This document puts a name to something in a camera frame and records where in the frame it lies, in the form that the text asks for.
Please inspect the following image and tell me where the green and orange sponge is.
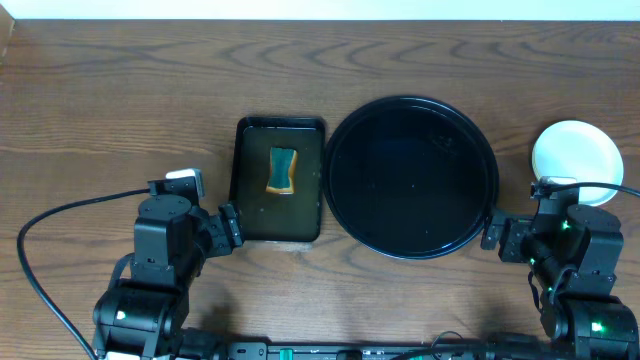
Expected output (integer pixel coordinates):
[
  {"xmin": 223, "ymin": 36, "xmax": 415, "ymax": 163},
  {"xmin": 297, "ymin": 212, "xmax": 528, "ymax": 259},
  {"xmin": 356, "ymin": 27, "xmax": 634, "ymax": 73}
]
[{"xmin": 266, "ymin": 147, "xmax": 298, "ymax": 195}]

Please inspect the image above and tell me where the light blue plate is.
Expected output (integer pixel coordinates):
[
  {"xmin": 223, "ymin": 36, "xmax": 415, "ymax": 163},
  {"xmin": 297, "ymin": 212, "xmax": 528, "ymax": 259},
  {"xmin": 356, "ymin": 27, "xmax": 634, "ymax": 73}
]
[{"xmin": 531, "ymin": 120, "xmax": 624, "ymax": 185}]

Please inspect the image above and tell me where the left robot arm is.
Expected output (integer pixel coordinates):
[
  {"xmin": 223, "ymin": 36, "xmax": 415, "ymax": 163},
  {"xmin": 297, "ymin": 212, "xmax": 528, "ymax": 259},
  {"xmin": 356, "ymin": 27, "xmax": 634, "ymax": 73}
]
[{"xmin": 93, "ymin": 195, "xmax": 244, "ymax": 359}]

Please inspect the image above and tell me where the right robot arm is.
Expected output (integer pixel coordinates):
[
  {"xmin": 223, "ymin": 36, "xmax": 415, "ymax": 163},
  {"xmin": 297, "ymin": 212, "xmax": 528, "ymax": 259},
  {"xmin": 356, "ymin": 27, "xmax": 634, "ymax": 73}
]
[{"xmin": 481, "ymin": 204, "xmax": 639, "ymax": 359}]

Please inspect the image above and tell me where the black rectangular water tray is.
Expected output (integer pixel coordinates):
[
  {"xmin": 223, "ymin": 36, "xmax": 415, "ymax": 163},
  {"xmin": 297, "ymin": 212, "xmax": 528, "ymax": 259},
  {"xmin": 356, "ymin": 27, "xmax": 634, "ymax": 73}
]
[{"xmin": 229, "ymin": 116, "xmax": 325, "ymax": 242}]

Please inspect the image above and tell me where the round black serving tray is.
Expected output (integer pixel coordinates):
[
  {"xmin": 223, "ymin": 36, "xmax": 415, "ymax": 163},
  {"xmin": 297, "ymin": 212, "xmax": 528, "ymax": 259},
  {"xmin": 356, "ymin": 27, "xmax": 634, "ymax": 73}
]
[{"xmin": 322, "ymin": 95, "xmax": 499, "ymax": 259}]

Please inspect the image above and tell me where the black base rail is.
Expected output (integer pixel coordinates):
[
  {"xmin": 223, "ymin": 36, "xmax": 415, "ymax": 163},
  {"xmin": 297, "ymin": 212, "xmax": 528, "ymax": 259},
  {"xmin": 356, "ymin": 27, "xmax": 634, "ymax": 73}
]
[{"xmin": 179, "ymin": 340, "xmax": 551, "ymax": 360}]

